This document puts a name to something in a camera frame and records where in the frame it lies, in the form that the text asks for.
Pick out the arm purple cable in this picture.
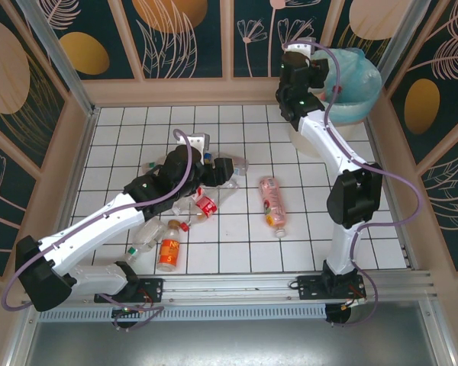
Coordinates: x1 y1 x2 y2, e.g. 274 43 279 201
2 128 194 332
282 40 423 329

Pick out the orange juice bottle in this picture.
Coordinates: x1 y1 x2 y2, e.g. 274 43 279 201
155 219 183 272

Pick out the small circuit board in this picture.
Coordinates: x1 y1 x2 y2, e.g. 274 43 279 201
111 304 148 321

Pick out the aluminium corner post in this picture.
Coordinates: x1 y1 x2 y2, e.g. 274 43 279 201
373 0 432 91
15 0 100 117

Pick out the yellow wire connector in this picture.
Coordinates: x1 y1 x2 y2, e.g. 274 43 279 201
341 297 367 312

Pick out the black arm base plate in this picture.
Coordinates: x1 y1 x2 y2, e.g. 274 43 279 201
94 277 165 304
297 274 367 301

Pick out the slotted grey cable duct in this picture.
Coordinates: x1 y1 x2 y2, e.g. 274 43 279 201
36 304 327 320

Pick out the grey metal sheet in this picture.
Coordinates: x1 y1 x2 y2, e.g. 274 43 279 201
5 300 458 366

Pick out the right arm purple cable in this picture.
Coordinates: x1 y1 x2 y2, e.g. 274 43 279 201
282 40 423 329

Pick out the clear bottle with blue label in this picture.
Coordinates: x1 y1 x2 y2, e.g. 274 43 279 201
203 151 250 178

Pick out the beige waste bin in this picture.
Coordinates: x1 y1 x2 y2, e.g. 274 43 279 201
289 114 367 158

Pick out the small red label cola bottle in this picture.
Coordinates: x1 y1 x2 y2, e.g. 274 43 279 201
171 177 240 233

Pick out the aluminium mounting rail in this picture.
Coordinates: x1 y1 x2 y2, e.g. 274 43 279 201
21 270 440 306

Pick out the pink drink bottle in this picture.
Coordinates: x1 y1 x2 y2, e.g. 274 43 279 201
259 175 290 239

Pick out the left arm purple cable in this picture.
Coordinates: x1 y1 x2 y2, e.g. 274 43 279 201
2 128 194 332

